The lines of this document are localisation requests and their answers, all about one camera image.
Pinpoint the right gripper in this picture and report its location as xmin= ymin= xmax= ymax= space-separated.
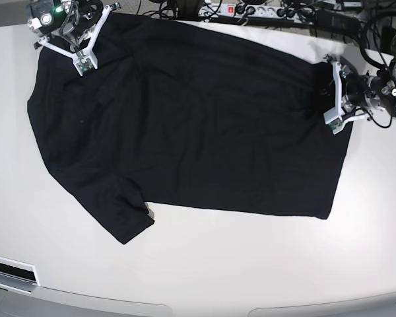
xmin=61 ymin=0 xmax=104 ymax=45

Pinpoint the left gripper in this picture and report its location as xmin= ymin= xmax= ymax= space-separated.
xmin=341 ymin=72 xmax=381 ymax=114

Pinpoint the black t-shirt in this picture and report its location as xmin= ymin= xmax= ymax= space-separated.
xmin=27 ymin=13 xmax=352 ymax=244

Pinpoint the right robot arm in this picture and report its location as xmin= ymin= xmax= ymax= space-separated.
xmin=25 ymin=0 xmax=104 ymax=47

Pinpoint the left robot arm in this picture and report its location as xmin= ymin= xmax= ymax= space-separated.
xmin=324 ymin=11 xmax=396 ymax=134

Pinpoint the black power adapter box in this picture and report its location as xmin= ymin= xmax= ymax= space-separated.
xmin=314 ymin=10 xmax=361 ymax=35

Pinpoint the black pole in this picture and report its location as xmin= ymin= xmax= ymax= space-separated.
xmin=176 ymin=0 xmax=202 ymax=18

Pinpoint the white power strip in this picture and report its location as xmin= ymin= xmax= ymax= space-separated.
xmin=198 ymin=1 xmax=315 ymax=24

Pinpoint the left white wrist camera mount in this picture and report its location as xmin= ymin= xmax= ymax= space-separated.
xmin=323 ymin=54 xmax=372 ymax=135

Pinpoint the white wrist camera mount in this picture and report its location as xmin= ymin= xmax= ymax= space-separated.
xmin=34 ymin=2 xmax=121 ymax=75
xmin=323 ymin=54 xmax=372 ymax=135

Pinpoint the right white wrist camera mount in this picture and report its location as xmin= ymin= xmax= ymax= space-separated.
xmin=34 ymin=2 xmax=121 ymax=75

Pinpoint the table cable grommet slot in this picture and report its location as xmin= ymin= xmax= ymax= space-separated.
xmin=0 ymin=256 xmax=41 ymax=294

